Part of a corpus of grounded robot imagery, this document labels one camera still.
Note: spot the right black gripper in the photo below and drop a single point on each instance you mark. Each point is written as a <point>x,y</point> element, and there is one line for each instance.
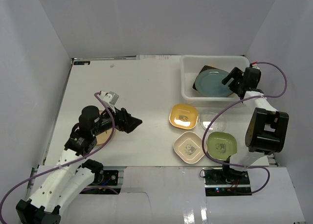
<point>236,74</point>

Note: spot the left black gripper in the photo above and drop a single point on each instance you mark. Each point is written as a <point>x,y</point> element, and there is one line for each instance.
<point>124,120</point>

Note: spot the teal round plate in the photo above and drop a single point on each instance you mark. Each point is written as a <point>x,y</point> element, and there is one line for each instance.
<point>209,83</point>

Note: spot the black square amber plate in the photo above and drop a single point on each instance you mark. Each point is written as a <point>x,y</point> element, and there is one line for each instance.
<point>206,67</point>

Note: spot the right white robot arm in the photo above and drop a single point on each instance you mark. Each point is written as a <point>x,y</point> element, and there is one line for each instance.
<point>267,129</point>

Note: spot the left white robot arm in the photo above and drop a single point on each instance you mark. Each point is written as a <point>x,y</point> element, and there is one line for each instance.
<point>74,170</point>

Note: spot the white plastic bin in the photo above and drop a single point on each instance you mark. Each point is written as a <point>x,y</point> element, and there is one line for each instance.
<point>190,67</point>

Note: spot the beige bird branch plate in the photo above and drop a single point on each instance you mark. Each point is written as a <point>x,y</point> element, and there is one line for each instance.
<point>101,138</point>

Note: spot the yellow panda square dish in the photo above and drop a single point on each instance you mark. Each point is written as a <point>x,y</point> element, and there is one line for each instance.
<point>183,116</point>

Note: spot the cream panda square dish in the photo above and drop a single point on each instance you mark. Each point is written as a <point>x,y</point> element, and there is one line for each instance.
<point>188,146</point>

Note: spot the green panda square dish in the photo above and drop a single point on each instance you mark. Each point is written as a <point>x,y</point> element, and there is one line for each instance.
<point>221,145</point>

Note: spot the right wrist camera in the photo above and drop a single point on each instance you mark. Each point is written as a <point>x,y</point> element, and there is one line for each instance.
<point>254,65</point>

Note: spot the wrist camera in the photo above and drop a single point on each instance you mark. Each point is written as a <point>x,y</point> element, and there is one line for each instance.
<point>109,98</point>
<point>254,65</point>

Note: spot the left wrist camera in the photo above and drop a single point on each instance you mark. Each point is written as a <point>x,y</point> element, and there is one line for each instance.
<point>109,98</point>

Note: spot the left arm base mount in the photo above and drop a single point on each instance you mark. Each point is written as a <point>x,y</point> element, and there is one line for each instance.
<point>109,182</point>

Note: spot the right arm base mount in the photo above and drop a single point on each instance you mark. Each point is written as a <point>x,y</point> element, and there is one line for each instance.
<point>218,183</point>

